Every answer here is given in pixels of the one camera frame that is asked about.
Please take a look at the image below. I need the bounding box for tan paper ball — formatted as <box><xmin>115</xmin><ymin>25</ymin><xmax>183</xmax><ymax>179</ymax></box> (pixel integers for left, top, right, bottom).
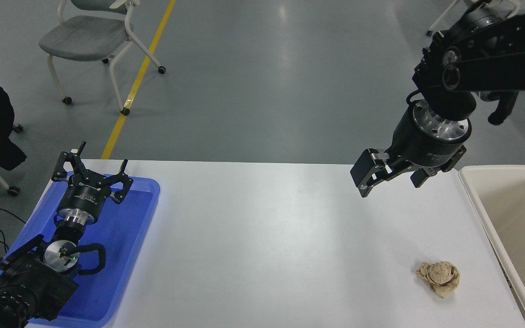
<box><xmin>416</xmin><ymin>261</ymin><xmax>461</xmax><ymax>299</ymax></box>

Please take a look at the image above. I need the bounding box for white chair base with casters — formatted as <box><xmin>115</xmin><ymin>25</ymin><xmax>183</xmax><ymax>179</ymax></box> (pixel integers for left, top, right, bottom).
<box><xmin>0</xmin><ymin>123</ymin><xmax>24</xmax><ymax>197</ymax></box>

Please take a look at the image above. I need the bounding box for grey chair with white frame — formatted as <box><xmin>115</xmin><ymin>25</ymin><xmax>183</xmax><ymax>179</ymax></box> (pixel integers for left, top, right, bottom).
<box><xmin>426</xmin><ymin>0</ymin><xmax>523</xmax><ymax>37</ymax></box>
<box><xmin>38</xmin><ymin>0</ymin><xmax>166</xmax><ymax>116</ymax></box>

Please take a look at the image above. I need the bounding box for blue plastic tray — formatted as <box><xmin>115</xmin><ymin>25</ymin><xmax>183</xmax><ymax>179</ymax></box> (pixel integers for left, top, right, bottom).
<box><xmin>0</xmin><ymin>175</ymin><xmax>161</xmax><ymax>328</ymax></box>

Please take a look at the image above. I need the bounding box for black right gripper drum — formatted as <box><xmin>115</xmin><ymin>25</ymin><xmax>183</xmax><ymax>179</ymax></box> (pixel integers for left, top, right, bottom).
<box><xmin>389</xmin><ymin>108</ymin><xmax>468</xmax><ymax>173</ymax></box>

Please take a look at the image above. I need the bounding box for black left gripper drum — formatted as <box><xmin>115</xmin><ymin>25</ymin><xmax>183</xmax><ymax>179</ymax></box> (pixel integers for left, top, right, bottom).
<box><xmin>58</xmin><ymin>176</ymin><xmax>112</xmax><ymax>216</ymax></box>

